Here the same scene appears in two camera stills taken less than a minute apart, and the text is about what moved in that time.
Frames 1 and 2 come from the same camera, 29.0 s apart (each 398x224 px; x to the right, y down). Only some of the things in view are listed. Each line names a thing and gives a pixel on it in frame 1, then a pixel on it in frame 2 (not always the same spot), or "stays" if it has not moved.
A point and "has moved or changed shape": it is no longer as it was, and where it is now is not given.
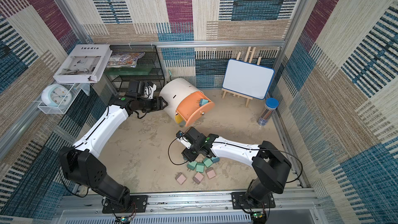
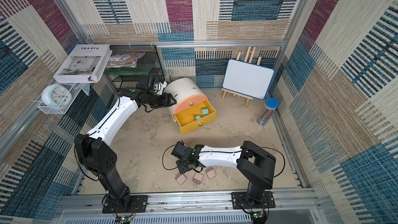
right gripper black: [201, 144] -> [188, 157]
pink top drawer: [190, 111] has moved or changed shape
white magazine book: [82, 64] stays
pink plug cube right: [210, 172] stays
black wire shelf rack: [127, 63] stays
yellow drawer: [178, 119] has moved or changed shape
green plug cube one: [208, 162] has moved or changed shape
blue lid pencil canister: [271, 104] stays
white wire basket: [75, 89] stays
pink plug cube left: [180, 178] stays
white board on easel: [246, 79] stays
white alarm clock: [57, 95] stays
